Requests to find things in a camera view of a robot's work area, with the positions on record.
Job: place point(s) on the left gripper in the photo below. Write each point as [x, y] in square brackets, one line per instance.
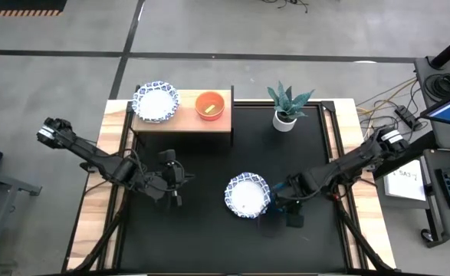
[165, 182]

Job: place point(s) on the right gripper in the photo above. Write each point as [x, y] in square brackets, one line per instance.
[291, 191]

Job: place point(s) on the yellow translucent plastic bowl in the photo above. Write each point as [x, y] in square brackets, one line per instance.
[209, 105]

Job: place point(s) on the blue patterned paper plate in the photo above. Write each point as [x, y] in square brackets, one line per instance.
[247, 195]
[156, 102]

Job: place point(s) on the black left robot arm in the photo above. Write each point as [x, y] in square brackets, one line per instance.
[94, 157]

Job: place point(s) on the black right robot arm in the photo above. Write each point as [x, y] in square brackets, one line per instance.
[347, 165]

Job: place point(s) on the wooden shelf with black posts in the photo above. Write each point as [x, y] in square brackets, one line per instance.
[188, 115]

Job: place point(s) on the black table mat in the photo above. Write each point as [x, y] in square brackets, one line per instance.
[217, 245]

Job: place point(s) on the green plant in white pot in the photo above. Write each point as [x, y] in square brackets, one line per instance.
[286, 111]

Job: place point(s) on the small white board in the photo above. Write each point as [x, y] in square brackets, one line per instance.
[404, 186]

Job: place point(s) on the black power strip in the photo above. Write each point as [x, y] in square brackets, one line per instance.
[406, 116]

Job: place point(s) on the grey computer desk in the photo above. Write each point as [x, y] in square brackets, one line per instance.
[439, 222]

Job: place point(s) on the grey equipment cart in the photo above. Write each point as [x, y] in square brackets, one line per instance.
[424, 73]

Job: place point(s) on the black hazard-striped floor mat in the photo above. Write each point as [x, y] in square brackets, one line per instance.
[21, 5]

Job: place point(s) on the black aluminium table frame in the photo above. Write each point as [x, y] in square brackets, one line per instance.
[334, 122]

